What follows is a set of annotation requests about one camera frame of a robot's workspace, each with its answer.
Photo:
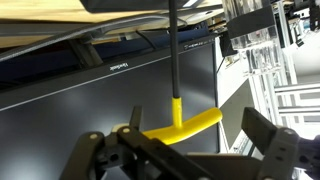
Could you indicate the aluminium extrusion frame rack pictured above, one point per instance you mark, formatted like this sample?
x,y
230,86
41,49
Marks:
x,y
286,88

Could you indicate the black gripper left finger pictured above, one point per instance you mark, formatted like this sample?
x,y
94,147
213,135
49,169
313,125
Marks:
x,y
153,153

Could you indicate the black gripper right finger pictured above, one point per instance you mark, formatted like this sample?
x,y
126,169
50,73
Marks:
x,y
280,150

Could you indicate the black computer monitor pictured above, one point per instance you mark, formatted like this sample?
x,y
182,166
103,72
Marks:
x,y
66,116

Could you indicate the black monitor stand legs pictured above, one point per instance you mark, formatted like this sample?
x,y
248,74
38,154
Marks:
x,y
83,31

